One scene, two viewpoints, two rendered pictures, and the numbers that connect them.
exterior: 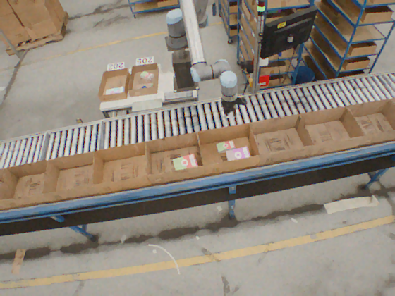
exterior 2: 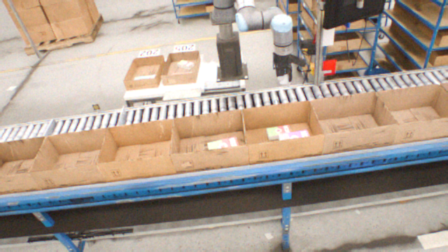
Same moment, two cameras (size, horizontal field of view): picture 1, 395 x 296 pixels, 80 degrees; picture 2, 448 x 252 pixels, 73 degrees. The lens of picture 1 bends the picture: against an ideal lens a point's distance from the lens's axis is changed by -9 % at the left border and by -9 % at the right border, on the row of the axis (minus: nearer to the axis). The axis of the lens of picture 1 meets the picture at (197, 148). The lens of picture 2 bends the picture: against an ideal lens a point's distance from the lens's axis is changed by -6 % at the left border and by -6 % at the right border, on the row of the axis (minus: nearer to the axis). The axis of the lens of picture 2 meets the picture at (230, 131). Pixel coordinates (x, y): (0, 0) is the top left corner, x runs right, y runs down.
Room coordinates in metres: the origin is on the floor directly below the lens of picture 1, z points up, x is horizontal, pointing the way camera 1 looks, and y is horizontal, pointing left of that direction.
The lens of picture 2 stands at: (-0.27, 0.03, 2.17)
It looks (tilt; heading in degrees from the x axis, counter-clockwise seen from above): 42 degrees down; 1
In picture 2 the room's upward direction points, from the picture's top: 9 degrees counter-clockwise
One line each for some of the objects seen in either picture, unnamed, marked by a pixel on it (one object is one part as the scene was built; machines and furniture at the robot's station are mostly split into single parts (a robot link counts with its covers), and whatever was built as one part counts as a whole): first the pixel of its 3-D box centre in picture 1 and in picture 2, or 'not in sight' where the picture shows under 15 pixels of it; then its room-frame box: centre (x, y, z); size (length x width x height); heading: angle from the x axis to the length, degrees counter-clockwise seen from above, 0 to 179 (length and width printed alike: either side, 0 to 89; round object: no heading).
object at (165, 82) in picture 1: (148, 83); (186, 73); (2.16, 0.38, 0.74); 1.00 x 0.58 x 0.03; 86
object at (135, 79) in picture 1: (144, 79); (181, 67); (2.16, 0.41, 0.80); 0.38 x 0.28 x 0.10; 173
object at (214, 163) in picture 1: (227, 149); (281, 132); (1.01, -0.21, 0.96); 0.39 x 0.29 x 0.17; 89
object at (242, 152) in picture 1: (238, 157); (295, 143); (0.95, -0.28, 0.92); 0.16 x 0.11 x 0.07; 92
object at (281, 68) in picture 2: (228, 103); (282, 62); (1.10, -0.25, 1.35); 0.09 x 0.08 x 0.12; 93
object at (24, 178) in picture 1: (28, 185); (15, 166); (1.02, 1.35, 0.96); 0.39 x 0.29 x 0.17; 89
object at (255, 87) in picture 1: (256, 62); (318, 40); (1.73, -0.63, 1.11); 0.12 x 0.05 x 0.88; 89
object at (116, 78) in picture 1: (114, 84); (145, 72); (2.17, 0.74, 0.80); 0.38 x 0.28 x 0.10; 175
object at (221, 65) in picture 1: (221, 70); (274, 19); (1.21, -0.23, 1.53); 0.12 x 0.12 x 0.09; 3
